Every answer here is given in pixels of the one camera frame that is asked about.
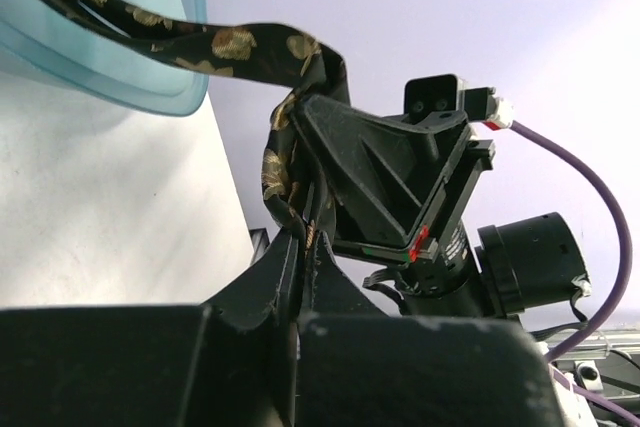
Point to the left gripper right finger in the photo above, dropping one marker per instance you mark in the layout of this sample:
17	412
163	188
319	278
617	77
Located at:
370	369

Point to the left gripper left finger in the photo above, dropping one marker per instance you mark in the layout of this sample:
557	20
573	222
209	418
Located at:
230	361

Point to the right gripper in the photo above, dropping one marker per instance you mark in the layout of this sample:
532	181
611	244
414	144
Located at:
398	189

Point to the black gold floral tie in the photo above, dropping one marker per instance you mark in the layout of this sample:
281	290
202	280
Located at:
293	188

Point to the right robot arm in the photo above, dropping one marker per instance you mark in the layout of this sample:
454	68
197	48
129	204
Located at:
522	265

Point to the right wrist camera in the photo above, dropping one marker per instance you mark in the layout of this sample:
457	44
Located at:
447	93

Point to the aluminium rail frame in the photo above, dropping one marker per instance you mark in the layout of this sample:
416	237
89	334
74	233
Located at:
606	363

